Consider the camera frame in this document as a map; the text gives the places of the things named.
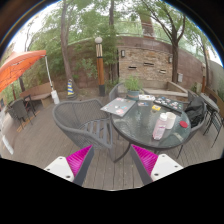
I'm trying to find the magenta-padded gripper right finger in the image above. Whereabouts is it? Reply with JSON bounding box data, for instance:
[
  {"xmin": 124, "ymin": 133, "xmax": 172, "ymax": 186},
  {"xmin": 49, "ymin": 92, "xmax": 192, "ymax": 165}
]
[{"xmin": 129, "ymin": 144, "xmax": 184, "ymax": 186}]

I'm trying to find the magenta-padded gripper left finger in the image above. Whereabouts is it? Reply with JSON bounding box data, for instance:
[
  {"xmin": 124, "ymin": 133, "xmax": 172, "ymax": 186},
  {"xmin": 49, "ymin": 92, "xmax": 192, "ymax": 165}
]
[{"xmin": 43, "ymin": 144, "xmax": 96, "ymax": 187}]

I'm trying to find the clear bottle with white cap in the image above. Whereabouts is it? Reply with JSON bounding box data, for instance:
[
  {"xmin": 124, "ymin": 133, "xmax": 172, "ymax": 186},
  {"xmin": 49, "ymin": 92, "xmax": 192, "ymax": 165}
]
[{"xmin": 152, "ymin": 112, "xmax": 168, "ymax": 141}]

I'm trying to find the white ceramic mug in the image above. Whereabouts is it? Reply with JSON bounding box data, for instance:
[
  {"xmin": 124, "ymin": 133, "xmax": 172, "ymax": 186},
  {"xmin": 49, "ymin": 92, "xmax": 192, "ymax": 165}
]
[{"xmin": 165, "ymin": 111, "xmax": 177, "ymax": 130}]

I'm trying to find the grey wicker armchair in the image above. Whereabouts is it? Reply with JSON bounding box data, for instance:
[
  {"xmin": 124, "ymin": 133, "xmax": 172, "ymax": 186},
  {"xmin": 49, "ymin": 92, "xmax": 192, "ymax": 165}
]
[
  {"xmin": 52, "ymin": 98, "xmax": 116, "ymax": 151},
  {"xmin": 108, "ymin": 82, "xmax": 126, "ymax": 102}
]

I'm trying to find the black laptop with stickers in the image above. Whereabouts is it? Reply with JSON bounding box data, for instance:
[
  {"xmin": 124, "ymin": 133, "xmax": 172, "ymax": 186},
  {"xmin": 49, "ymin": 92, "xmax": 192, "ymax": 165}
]
[{"xmin": 153, "ymin": 95, "xmax": 185, "ymax": 114}]

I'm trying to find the black jacket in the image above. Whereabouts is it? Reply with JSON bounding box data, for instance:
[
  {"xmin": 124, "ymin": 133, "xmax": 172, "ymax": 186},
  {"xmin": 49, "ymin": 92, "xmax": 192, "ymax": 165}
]
[{"xmin": 184, "ymin": 96, "xmax": 206, "ymax": 128}]

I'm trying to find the small colourful sticker card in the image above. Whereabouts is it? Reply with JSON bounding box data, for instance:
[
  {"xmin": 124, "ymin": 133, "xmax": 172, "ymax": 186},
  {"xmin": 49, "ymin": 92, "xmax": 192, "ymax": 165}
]
[{"xmin": 137, "ymin": 100, "xmax": 150, "ymax": 108}]

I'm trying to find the black metal chair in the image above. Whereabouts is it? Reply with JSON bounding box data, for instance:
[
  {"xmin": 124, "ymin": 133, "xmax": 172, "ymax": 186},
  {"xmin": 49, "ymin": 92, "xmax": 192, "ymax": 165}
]
[{"xmin": 203, "ymin": 109, "xmax": 224, "ymax": 148}]

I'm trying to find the white printed booklet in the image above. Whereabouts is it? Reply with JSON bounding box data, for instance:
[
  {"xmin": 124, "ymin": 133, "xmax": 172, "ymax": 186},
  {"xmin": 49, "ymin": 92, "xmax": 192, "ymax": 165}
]
[{"xmin": 138, "ymin": 94, "xmax": 156, "ymax": 102}]

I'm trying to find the dark patio chair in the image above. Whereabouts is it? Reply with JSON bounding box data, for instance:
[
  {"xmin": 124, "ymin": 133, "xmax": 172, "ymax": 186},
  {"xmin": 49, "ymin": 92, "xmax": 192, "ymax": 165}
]
[{"xmin": 7, "ymin": 98, "xmax": 34, "ymax": 129}]

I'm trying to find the silver laptop with stickers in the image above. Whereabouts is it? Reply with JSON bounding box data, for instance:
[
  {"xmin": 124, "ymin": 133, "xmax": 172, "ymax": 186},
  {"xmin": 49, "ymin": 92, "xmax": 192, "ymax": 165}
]
[{"xmin": 100, "ymin": 96, "xmax": 137, "ymax": 118}]

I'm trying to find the wooden bench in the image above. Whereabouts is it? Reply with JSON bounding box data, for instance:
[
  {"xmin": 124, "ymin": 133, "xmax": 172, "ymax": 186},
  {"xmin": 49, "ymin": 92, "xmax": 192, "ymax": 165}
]
[{"xmin": 19, "ymin": 82, "xmax": 54, "ymax": 108}]

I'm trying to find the blue yellow striped cone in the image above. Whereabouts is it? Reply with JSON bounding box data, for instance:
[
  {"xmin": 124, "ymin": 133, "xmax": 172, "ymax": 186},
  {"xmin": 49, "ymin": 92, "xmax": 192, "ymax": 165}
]
[{"xmin": 66, "ymin": 78, "xmax": 76, "ymax": 97}]

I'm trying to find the dark patio table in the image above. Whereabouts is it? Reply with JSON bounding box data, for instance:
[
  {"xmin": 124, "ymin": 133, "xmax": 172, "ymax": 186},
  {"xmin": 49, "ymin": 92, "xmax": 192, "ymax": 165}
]
[{"xmin": 199, "ymin": 92, "xmax": 220, "ymax": 113}]

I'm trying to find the dark forked tree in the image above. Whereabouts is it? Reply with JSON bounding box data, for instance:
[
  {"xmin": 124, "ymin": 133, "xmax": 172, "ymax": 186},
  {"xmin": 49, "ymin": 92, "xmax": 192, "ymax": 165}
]
[{"xmin": 139, "ymin": 0, "xmax": 201, "ymax": 84}]

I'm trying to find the orange patio umbrella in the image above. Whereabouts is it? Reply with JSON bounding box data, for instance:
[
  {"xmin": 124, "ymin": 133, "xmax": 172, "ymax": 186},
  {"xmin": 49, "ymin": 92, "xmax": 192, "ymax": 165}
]
[{"xmin": 0, "ymin": 49, "xmax": 60, "ymax": 105}]

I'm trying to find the slender grey-trunk tree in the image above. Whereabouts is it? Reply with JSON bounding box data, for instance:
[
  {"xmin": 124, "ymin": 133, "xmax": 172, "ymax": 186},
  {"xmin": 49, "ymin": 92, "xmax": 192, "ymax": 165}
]
[{"xmin": 59, "ymin": 0, "xmax": 76, "ymax": 92}]

